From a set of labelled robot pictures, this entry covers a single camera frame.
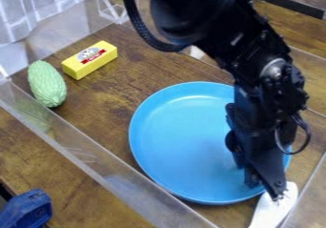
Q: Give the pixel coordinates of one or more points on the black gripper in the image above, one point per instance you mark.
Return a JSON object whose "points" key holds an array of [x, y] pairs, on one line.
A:
{"points": [[259, 141]]}

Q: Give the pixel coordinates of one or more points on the white toy fish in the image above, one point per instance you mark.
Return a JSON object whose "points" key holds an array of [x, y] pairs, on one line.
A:
{"points": [[269, 211]]}

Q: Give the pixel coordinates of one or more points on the blue round tray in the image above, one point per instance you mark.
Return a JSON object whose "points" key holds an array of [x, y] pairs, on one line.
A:
{"points": [[176, 137]]}

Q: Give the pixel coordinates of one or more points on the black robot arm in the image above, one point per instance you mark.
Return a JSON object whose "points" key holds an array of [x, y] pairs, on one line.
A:
{"points": [[235, 36]]}

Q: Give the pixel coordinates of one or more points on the clear acrylic barrier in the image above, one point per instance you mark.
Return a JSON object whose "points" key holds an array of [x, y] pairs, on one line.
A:
{"points": [[70, 150]]}

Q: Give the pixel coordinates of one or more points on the yellow rectangular block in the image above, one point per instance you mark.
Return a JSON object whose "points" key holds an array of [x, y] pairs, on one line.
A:
{"points": [[88, 60]]}

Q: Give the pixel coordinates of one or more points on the blue clamp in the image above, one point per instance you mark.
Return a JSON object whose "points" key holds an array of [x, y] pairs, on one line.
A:
{"points": [[26, 210]]}

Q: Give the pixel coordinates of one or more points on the green bumpy toy gourd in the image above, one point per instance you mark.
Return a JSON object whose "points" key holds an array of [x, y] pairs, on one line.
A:
{"points": [[46, 84]]}

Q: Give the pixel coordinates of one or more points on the white checkered curtain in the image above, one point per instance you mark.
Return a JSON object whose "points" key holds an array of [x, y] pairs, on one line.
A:
{"points": [[20, 16]]}

